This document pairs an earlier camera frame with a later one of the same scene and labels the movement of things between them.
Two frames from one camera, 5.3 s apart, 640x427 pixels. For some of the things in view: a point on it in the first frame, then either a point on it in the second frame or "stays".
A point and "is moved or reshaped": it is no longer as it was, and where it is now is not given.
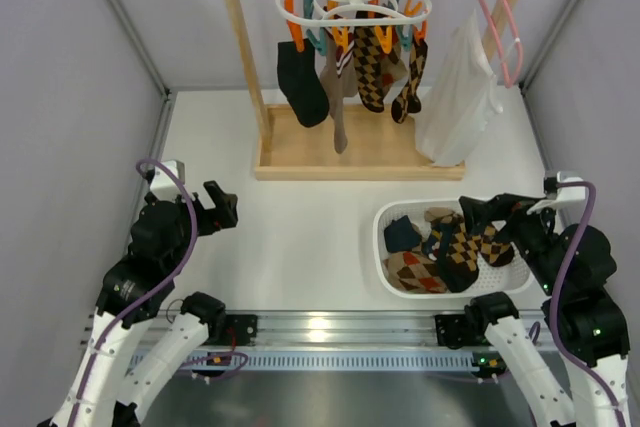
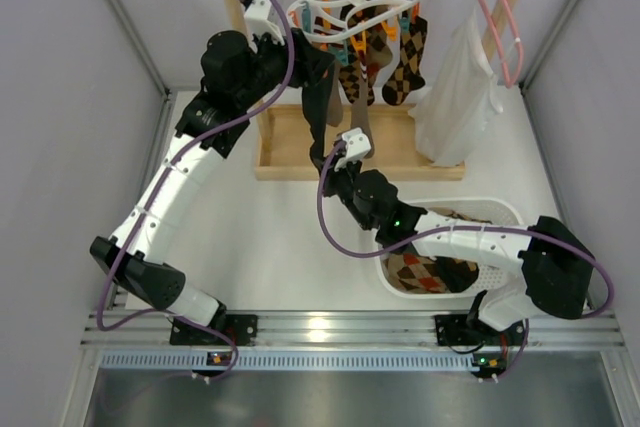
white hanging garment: [458, 99] stays
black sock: [299, 82] is moved or reshaped
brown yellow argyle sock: [368, 57] is moved or reshaped
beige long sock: [337, 89] to [360, 114]
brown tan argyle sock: [409, 99] to [413, 38]
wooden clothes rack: [378, 147] stays
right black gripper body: [513, 211] to [329, 177]
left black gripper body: [201, 210] to [298, 60]
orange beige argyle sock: [414, 271] stays
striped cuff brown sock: [342, 57] to [375, 56]
